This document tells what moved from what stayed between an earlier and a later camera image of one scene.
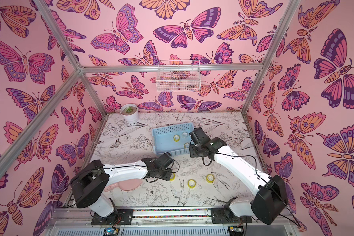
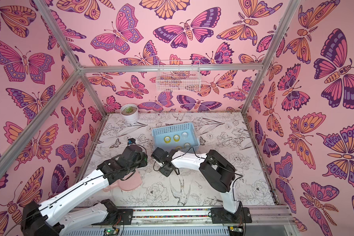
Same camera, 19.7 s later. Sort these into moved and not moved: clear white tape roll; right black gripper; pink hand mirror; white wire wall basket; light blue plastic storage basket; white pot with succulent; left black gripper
Moved: left black gripper; right black gripper
Not moved: white wire wall basket; light blue plastic storage basket; white pot with succulent; pink hand mirror; clear white tape roll
